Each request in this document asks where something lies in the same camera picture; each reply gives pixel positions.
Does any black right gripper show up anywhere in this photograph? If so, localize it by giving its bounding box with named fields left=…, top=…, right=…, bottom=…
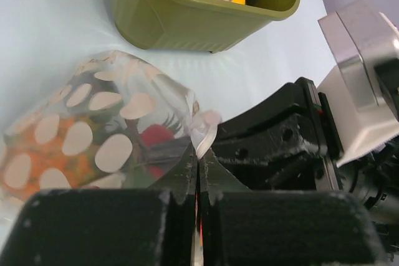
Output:
left=213, top=77, right=344, bottom=190

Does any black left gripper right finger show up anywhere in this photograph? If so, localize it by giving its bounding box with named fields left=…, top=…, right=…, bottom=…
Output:
left=198, top=151, right=387, bottom=265

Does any clear dotted zip bag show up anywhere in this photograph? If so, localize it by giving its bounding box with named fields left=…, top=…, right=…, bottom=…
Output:
left=1, top=50, right=222, bottom=232

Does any toy pineapple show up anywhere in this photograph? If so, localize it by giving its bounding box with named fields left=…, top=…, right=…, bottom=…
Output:
left=1, top=114, right=133, bottom=199

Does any green plastic fruit bin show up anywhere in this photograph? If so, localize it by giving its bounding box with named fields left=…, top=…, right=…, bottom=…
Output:
left=110, top=0, right=300, bottom=52

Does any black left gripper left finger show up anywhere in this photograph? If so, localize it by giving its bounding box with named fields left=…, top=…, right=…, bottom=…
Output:
left=1, top=146, right=198, bottom=265

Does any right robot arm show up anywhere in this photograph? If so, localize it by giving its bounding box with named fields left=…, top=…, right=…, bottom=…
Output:
left=213, top=77, right=398, bottom=260

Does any toy lychee cluster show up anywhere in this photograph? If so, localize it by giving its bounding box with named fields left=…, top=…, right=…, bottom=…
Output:
left=140, top=115, right=191, bottom=179

